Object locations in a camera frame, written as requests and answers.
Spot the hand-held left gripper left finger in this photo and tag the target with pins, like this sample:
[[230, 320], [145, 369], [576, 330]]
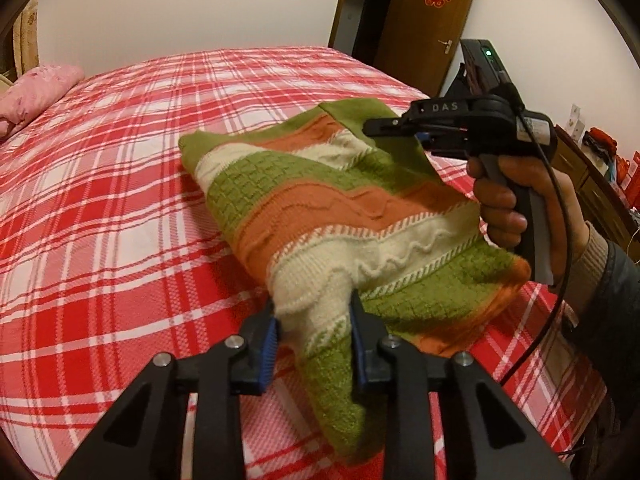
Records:
[[268, 355]]

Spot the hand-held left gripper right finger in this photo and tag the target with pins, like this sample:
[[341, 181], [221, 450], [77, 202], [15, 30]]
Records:
[[357, 355]]

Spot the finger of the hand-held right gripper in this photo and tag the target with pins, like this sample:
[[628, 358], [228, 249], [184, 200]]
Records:
[[387, 125]]

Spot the green striped knit sweater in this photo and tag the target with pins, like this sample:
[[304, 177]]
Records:
[[310, 195]]

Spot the person's right forearm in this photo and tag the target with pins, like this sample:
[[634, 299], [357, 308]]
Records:
[[610, 300]]

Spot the person's right hand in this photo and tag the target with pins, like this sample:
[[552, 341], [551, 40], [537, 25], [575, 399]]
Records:
[[500, 205]]

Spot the brown wooden door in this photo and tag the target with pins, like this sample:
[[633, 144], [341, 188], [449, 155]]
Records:
[[415, 35]]

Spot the small white box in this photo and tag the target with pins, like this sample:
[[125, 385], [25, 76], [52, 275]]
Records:
[[576, 120]]

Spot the red cloth item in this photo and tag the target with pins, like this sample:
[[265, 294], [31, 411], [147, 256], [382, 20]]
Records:
[[602, 141]]

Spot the wooden cabinet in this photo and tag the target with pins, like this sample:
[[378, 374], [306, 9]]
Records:
[[600, 195]]

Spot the red plaid bed sheet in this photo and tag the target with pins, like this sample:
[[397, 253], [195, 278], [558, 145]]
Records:
[[100, 210]]

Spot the pink pillow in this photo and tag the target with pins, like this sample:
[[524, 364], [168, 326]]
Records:
[[35, 92]]

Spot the wooden headboard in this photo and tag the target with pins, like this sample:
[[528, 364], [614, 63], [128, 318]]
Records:
[[27, 35]]

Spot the dark wooden door frame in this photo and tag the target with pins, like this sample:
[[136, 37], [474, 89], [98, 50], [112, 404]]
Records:
[[345, 0]]

